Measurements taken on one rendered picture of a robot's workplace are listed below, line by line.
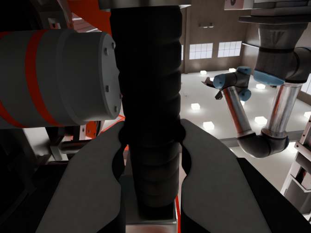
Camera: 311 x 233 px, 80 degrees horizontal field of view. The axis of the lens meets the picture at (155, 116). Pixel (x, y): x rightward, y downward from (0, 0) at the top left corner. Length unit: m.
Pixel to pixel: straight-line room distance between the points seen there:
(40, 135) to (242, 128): 0.89
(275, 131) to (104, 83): 0.95
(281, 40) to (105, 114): 0.69
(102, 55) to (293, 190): 0.89
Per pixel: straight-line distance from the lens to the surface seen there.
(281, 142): 1.12
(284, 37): 0.82
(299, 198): 0.98
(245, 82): 1.18
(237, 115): 1.05
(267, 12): 0.80
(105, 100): 0.24
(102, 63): 0.24
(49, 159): 0.39
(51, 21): 0.57
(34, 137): 0.39
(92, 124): 0.62
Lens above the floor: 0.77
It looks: 29 degrees up
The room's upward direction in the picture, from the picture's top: 177 degrees clockwise
